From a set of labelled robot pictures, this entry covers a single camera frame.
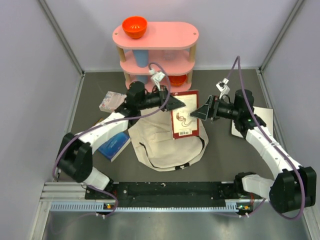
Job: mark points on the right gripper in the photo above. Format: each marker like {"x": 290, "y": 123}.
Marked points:
{"x": 206, "y": 111}

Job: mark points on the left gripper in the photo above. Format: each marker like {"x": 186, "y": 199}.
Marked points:
{"x": 166, "y": 100}

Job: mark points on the red and white book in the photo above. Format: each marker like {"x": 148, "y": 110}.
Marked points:
{"x": 183, "y": 124}

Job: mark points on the cream canvas backpack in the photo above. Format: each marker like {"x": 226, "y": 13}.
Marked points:
{"x": 155, "y": 147}

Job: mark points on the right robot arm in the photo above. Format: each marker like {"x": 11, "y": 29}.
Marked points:
{"x": 293, "y": 186}

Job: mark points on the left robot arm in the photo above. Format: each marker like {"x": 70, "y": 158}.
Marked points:
{"x": 75, "y": 157}

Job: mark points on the orange bowl bottom shelf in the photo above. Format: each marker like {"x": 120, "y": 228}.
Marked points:
{"x": 177, "y": 80}

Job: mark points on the blue cup bottom shelf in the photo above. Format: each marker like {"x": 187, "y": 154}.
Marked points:
{"x": 142, "y": 78}

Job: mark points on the blue cup shelf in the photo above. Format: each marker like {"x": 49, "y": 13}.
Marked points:
{"x": 141, "y": 57}
{"x": 142, "y": 78}

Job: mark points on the clear glass cup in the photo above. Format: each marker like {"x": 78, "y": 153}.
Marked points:
{"x": 169, "y": 55}

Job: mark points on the blue cup middle shelf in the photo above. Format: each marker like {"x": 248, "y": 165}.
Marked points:
{"x": 141, "y": 57}

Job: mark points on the pink three-tier shelf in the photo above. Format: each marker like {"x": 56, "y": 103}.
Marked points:
{"x": 180, "y": 37}

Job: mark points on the floral cover book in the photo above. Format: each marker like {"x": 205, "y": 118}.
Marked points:
{"x": 111, "y": 101}

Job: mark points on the white square board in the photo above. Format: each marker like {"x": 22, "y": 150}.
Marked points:
{"x": 266, "y": 114}

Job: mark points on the blue paperback book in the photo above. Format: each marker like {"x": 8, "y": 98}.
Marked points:
{"x": 111, "y": 148}

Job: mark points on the orange bowl on shelf top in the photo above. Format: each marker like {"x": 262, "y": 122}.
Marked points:
{"x": 135, "y": 26}

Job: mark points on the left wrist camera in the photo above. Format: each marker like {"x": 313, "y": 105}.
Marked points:
{"x": 156, "y": 77}

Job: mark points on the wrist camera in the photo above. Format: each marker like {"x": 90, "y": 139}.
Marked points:
{"x": 156, "y": 77}
{"x": 223, "y": 87}

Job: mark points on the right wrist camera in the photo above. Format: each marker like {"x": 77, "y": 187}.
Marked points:
{"x": 223, "y": 87}

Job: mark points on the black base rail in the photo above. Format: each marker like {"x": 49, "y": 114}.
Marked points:
{"x": 133, "y": 191}

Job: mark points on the grey cable duct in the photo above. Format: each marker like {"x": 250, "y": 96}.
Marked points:
{"x": 82, "y": 206}

